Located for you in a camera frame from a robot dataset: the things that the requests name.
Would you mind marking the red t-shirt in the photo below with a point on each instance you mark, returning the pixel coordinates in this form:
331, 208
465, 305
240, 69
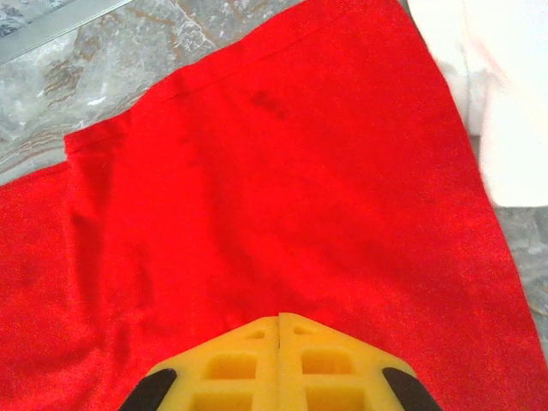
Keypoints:
257, 192

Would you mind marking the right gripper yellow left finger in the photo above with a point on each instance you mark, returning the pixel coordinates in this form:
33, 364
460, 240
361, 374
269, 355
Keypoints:
240, 364

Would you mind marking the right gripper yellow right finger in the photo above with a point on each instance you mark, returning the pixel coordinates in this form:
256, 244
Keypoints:
325, 364

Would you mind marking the white folded t-shirt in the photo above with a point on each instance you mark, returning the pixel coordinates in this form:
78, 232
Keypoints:
492, 64

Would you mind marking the thin aluminium table edge strip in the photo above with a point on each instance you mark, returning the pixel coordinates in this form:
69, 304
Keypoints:
43, 30

